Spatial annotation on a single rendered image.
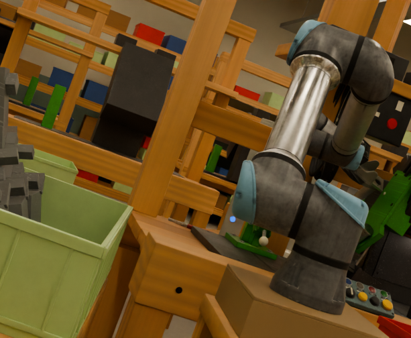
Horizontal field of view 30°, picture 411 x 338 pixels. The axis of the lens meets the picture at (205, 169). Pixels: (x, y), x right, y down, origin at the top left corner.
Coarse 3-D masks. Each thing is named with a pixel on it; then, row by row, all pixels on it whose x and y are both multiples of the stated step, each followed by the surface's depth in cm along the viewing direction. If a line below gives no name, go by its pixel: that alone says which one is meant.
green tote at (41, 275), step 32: (64, 192) 169; (0, 224) 109; (32, 224) 109; (64, 224) 169; (96, 224) 170; (0, 256) 109; (32, 256) 109; (64, 256) 110; (96, 256) 109; (0, 288) 109; (32, 288) 110; (64, 288) 110; (96, 288) 123; (0, 320) 109; (32, 320) 110; (64, 320) 110
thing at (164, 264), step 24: (168, 240) 183; (144, 264) 177; (168, 264) 175; (192, 264) 176; (216, 264) 177; (240, 264) 187; (144, 288) 174; (168, 288) 175; (192, 288) 176; (216, 288) 178; (168, 312) 176; (192, 312) 177; (360, 312) 185
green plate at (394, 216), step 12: (396, 180) 217; (408, 180) 210; (396, 192) 212; (408, 192) 211; (384, 204) 214; (396, 204) 209; (372, 216) 216; (384, 216) 210; (396, 216) 211; (408, 216) 212; (396, 228) 211
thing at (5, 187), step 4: (0, 184) 133; (4, 184) 133; (8, 184) 133; (0, 188) 133; (4, 188) 133; (8, 188) 133; (4, 192) 132; (8, 192) 132; (4, 196) 132; (8, 196) 132; (4, 200) 131; (8, 200) 132; (0, 204) 131; (4, 204) 131; (8, 204) 132
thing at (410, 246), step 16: (384, 240) 228; (400, 240) 229; (368, 256) 229; (384, 256) 228; (400, 256) 230; (368, 272) 228; (384, 272) 229; (400, 272) 230; (384, 288) 230; (400, 288) 231
